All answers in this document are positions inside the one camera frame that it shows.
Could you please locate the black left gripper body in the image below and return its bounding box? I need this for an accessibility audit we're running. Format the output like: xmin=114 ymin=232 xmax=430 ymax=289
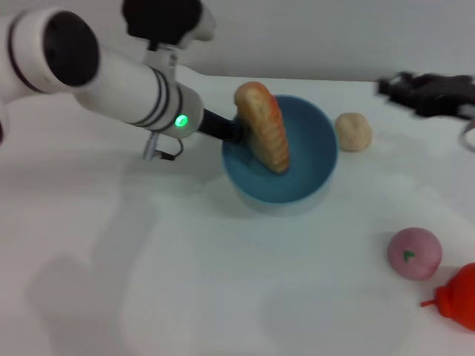
xmin=198 ymin=109 xmax=242 ymax=144

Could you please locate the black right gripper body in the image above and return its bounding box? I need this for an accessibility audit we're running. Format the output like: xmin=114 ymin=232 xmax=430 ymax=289
xmin=407 ymin=73 xmax=475 ymax=120

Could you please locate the long orange striped bread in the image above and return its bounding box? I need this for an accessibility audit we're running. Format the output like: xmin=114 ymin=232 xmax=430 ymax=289
xmin=233 ymin=81 xmax=290 ymax=174

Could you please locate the blue ceramic bowl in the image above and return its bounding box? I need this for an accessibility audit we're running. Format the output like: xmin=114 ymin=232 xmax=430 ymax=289
xmin=221 ymin=94 xmax=339 ymax=214

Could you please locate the round beige bun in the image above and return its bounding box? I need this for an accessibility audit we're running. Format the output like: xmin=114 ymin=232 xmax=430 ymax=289
xmin=335 ymin=112 xmax=373 ymax=152

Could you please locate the pink peach bun green leaf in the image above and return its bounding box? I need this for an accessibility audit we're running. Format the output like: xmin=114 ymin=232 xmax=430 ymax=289
xmin=387 ymin=226 xmax=443 ymax=281

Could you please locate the red rubber toy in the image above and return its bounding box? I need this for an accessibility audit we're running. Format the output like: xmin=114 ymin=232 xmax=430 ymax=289
xmin=420 ymin=262 xmax=475 ymax=331

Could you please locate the right arm cable silver plug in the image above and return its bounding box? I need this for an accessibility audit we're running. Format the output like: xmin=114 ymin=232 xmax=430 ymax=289
xmin=458 ymin=119 xmax=475 ymax=154

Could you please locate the arm cable silver plug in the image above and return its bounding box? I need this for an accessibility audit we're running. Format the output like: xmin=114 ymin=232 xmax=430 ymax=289
xmin=142 ymin=132 xmax=185 ymax=162
xmin=458 ymin=119 xmax=475 ymax=154

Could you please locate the left arm cable silver plug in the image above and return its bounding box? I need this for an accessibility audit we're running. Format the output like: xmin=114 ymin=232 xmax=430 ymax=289
xmin=142 ymin=132 xmax=185 ymax=162

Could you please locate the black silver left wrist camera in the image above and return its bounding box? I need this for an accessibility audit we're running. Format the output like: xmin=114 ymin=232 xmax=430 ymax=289
xmin=122 ymin=0 xmax=217 ymax=71

